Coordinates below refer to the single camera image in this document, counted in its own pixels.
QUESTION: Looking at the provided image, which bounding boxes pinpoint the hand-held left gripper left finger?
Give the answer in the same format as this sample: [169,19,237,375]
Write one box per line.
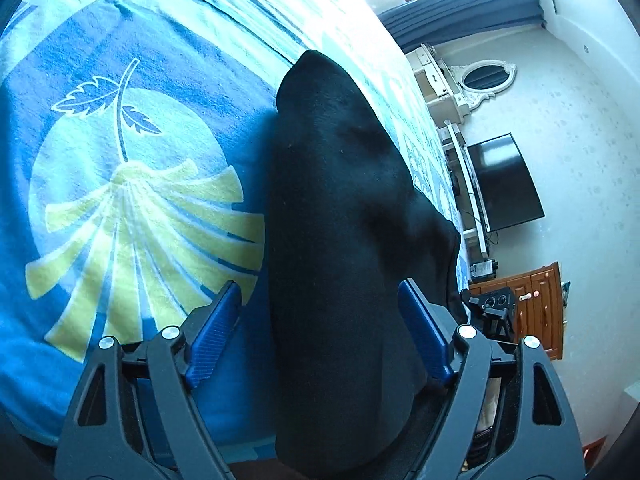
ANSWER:
[55,281,244,480]

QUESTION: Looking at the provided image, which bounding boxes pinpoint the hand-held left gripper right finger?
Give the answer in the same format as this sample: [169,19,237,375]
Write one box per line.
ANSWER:
[398,279,587,480]

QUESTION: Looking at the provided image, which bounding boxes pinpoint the black studded pants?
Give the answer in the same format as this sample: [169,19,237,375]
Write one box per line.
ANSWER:
[267,50,462,479]

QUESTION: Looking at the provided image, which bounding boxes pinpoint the brown wooden cabinet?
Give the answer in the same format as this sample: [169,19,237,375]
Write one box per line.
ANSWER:
[470,261,565,360]

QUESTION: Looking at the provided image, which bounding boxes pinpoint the black television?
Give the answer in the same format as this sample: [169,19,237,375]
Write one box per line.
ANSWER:
[466,133,545,234]

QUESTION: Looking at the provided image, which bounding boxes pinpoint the white television stand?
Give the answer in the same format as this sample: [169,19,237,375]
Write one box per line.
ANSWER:
[437,120,494,256]

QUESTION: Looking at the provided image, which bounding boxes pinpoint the oval white-framed mirror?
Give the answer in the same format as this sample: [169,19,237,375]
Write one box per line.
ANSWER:
[450,60,517,111]

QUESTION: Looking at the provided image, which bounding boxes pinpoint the cream dressing table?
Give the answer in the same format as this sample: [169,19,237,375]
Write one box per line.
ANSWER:
[406,44,472,122]

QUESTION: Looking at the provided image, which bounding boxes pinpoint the dark blue curtain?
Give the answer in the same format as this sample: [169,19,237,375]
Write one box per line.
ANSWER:
[378,0,547,54]

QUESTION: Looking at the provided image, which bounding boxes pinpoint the blue patterned bed sheet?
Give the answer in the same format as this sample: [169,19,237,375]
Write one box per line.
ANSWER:
[0,0,475,463]

